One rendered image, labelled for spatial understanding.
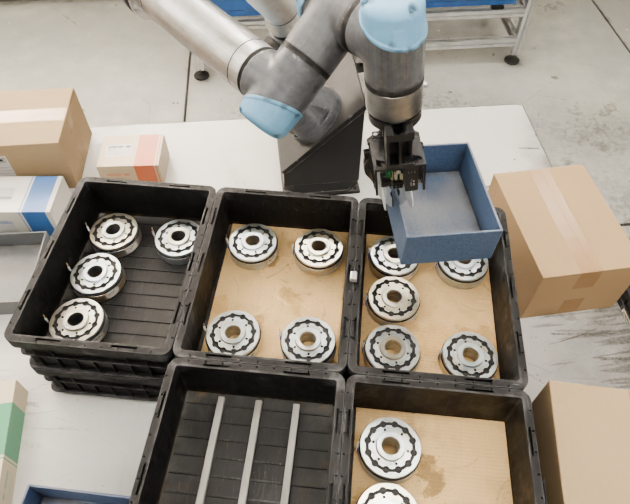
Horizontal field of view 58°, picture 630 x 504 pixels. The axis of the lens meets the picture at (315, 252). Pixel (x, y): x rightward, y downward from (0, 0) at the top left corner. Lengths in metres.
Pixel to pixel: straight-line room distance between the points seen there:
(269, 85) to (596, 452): 0.75
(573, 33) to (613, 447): 2.95
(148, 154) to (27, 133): 0.29
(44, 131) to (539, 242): 1.20
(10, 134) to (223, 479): 1.02
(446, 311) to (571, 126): 2.00
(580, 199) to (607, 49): 2.33
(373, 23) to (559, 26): 3.13
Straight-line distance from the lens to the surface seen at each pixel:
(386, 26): 0.67
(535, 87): 3.23
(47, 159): 1.59
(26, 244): 1.56
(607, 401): 1.09
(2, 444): 1.24
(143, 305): 1.19
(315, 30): 0.75
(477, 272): 1.20
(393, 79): 0.71
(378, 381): 0.96
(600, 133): 3.07
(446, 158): 1.04
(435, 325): 1.14
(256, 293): 1.16
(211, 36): 0.84
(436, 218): 0.98
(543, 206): 1.36
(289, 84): 0.74
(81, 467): 1.23
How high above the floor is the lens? 1.80
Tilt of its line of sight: 53 degrees down
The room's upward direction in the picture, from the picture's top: straight up
